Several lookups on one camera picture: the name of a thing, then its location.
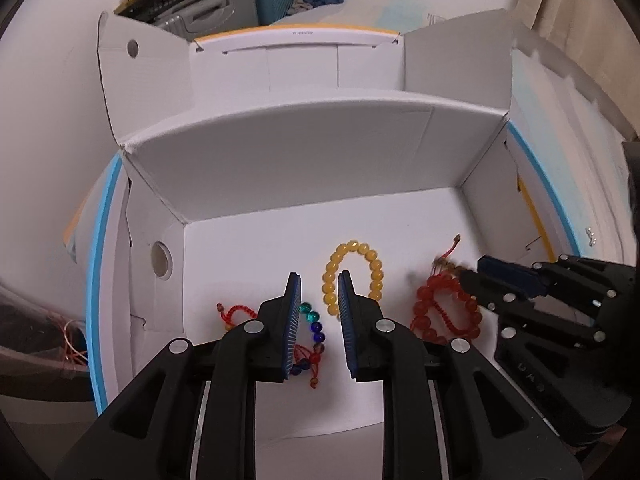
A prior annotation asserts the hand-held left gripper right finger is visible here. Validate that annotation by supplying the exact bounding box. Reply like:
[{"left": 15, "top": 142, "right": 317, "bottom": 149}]
[{"left": 337, "top": 270, "right": 586, "bottom": 480}]

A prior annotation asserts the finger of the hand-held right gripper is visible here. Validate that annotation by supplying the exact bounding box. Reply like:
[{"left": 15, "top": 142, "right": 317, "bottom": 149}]
[
  {"left": 477, "top": 255, "right": 621, "bottom": 321},
  {"left": 460, "top": 270, "right": 603, "bottom": 352}
]

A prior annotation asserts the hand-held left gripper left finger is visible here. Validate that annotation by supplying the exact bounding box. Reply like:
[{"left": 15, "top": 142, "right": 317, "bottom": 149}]
[{"left": 52, "top": 272, "right": 306, "bottom": 480}]

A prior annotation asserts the multicolour bead bracelet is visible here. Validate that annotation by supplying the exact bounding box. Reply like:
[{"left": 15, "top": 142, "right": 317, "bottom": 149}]
[{"left": 292, "top": 301, "right": 328, "bottom": 378}]

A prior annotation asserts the yellow bead bracelet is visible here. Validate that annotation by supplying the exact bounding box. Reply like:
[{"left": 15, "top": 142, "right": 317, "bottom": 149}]
[{"left": 321, "top": 240, "right": 385, "bottom": 317}]

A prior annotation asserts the red bead bracelet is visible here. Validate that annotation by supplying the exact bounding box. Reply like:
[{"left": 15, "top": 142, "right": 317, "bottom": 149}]
[{"left": 410, "top": 275, "right": 485, "bottom": 346}]

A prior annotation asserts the white cardboard box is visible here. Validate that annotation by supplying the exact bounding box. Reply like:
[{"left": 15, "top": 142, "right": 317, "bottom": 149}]
[{"left": 62, "top": 7, "right": 598, "bottom": 438}]

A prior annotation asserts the clear plastic bag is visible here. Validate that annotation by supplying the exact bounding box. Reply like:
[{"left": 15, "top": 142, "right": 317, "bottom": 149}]
[{"left": 0, "top": 280, "right": 96, "bottom": 401}]

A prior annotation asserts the beige curtain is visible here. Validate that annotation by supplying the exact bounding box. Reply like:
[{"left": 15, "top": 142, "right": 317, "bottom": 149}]
[{"left": 520, "top": 0, "right": 640, "bottom": 136}]

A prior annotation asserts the grey suitcase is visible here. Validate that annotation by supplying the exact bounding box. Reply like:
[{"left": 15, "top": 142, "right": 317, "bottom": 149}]
[{"left": 152, "top": 0, "right": 261, "bottom": 36}]

